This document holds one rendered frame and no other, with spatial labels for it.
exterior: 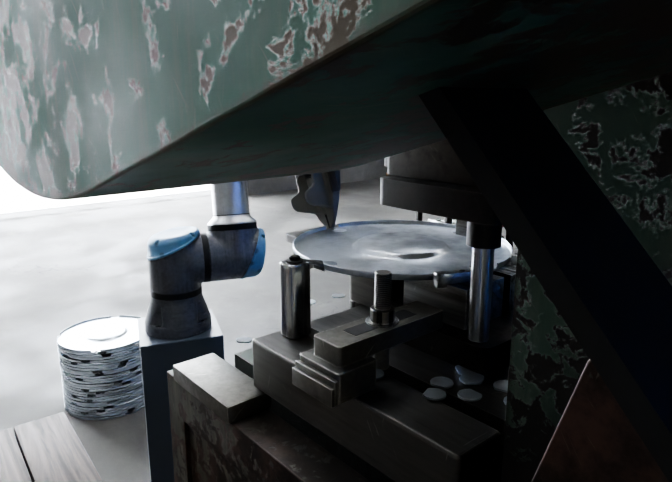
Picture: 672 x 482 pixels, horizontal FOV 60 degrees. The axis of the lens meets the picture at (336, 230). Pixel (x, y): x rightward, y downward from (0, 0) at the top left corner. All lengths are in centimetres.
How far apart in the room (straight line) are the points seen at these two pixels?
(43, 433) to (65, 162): 101
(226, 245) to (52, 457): 53
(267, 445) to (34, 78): 44
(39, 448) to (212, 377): 57
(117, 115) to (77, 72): 5
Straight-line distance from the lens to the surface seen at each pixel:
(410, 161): 66
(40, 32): 35
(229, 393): 71
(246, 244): 135
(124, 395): 201
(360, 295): 79
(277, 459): 64
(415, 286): 68
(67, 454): 122
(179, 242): 132
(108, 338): 200
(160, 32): 21
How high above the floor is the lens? 98
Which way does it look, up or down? 13 degrees down
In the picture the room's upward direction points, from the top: straight up
